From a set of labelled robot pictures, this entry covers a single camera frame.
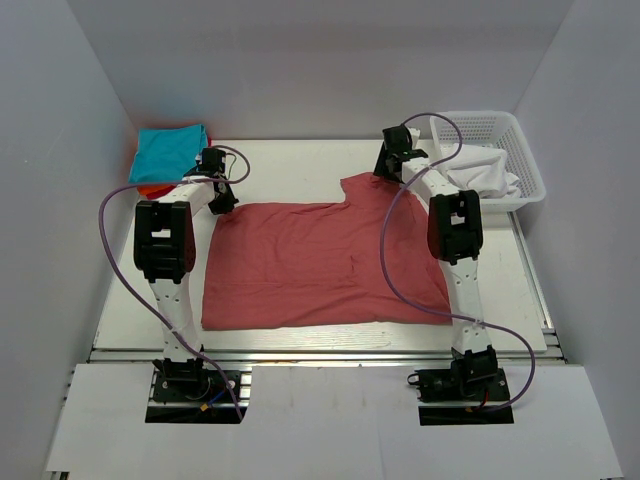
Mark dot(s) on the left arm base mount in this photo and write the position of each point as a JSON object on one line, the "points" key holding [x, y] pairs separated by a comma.
{"points": [[189, 393]]}

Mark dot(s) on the folded teal t-shirt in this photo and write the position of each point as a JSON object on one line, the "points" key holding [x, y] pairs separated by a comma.
{"points": [[167, 154]]}

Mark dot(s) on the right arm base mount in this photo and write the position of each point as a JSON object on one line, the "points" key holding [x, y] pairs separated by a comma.
{"points": [[472, 391]]}

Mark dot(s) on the folded orange t-shirt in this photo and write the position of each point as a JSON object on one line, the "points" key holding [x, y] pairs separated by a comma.
{"points": [[154, 191]]}

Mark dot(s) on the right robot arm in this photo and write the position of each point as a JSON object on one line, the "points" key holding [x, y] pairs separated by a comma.
{"points": [[454, 238]]}

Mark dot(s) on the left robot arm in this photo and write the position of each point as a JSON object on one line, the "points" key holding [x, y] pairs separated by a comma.
{"points": [[165, 247]]}

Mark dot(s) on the white plastic basket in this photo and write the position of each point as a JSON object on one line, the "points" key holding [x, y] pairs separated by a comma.
{"points": [[490, 129]]}

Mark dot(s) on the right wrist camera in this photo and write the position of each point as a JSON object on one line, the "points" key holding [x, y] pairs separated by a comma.
{"points": [[415, 136]]}

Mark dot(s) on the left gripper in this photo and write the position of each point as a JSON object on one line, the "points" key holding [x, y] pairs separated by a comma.
{"points": [[226, 206]]}

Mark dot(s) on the salmon pink t-shirt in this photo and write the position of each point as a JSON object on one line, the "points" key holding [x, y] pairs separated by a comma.
{"points": [[364, 259]]}

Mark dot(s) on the white t-shirt in basket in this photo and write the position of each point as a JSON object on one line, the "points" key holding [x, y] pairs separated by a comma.
{"points": [[484, 170]]}

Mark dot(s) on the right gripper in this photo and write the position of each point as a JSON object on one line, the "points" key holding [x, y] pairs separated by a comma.
{"points": [[382, 168]]}

